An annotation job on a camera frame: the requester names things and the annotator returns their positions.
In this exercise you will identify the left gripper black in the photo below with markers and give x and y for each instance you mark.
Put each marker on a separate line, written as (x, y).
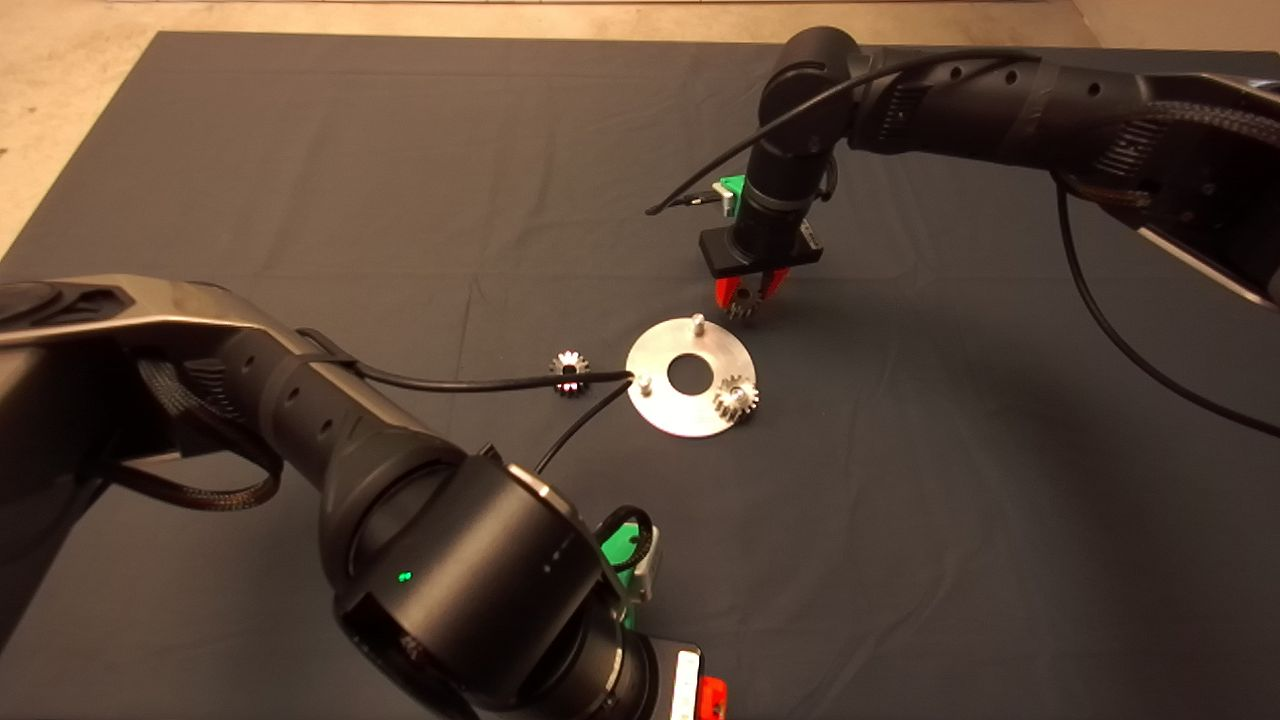
(685, 685)

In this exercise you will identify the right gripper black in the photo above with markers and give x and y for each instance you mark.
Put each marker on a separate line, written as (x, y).
(770, 255)

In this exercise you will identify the small steel planetary gear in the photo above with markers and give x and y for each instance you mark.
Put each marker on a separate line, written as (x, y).
(736, 398)
(570, 366)
(745, 304)

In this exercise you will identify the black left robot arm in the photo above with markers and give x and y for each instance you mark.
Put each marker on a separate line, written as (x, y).
(330, 430)

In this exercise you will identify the round metal carrier plate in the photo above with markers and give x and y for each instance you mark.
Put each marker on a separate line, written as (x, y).
(670, 410)

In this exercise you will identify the dark table cloth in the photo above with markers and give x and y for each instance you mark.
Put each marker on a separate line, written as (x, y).
(500, 120)

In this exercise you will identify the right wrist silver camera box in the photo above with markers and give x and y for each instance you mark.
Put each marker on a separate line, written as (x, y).
(722, 200)

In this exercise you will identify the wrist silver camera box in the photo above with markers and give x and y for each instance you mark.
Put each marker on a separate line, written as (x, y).
(722, 200)
(645, 575)

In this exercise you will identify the right wrist green camera mount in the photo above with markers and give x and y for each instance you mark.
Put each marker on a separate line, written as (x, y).
(735, 190)

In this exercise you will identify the wrist green camera mount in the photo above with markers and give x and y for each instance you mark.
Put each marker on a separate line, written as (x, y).
(615, 550)
(735, 190)

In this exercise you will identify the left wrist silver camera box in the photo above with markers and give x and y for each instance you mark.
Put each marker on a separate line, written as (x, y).
(645, 575)

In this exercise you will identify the left wrist green camera mount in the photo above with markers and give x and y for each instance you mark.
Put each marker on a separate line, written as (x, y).
(615, 550)

